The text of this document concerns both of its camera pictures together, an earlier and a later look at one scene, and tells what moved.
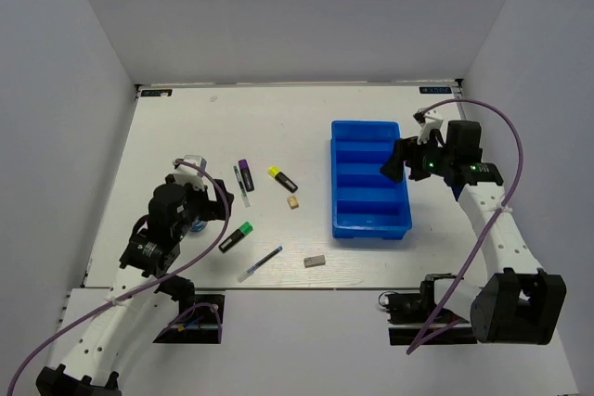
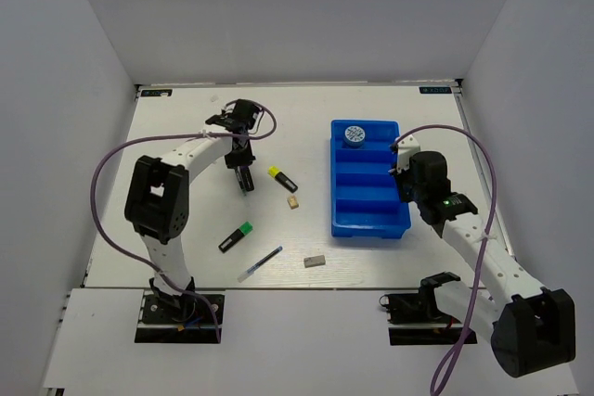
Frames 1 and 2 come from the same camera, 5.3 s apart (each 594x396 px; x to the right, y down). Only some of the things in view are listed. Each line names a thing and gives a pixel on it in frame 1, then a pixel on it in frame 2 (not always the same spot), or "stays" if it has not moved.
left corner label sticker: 157,93 stays
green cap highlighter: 243,231 stays
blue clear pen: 251,271 stays
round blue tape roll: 198,226 → 354,135
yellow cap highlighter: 284,180 stays
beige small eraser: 292,202 stays
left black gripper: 213,208 → 246,159
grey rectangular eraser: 313,261 stays
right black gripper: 407,149 → 404,197
